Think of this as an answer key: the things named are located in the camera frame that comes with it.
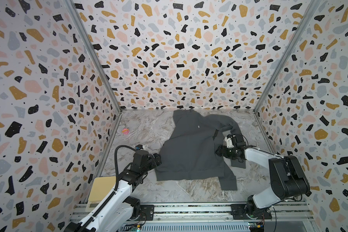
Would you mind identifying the dark grey jacket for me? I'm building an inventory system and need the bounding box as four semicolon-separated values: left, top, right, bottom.
155;110;244;190

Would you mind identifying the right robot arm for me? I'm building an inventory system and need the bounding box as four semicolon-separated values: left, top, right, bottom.
216;134;310;219

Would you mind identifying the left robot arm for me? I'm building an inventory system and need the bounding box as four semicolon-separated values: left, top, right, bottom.
64;146;161;232

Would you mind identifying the pink sticker on table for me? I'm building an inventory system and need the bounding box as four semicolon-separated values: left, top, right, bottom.
122;128;130;135

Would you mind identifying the beige foam pad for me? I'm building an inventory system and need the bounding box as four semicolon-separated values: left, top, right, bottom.
85;176;116;213

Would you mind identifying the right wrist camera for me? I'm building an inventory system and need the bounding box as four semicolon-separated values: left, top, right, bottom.
224;135;234;148

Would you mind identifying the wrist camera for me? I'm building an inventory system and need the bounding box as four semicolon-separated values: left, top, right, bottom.
224;135;234;148
135;145;147;150

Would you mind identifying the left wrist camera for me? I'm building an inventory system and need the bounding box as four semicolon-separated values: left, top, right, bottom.
135;145;147;150

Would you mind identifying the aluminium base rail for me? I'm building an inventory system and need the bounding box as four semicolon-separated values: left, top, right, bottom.
68;202;317;232

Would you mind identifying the black corrugated cable hose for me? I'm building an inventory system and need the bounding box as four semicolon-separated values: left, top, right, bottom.
75;144;138;230

